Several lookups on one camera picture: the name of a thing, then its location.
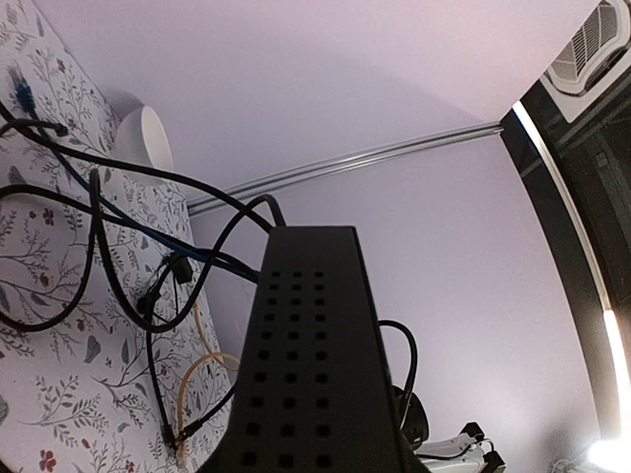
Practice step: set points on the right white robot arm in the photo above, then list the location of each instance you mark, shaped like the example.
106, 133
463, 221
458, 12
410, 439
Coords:
468, 452

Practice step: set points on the white bowl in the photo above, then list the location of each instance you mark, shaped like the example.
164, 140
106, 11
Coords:
141, 139

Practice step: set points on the black TP-Link network switch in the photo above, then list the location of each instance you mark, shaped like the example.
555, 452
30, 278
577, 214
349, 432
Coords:
313, 392

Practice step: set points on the right aluminium frame post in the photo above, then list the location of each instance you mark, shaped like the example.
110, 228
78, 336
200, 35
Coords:
291, 177

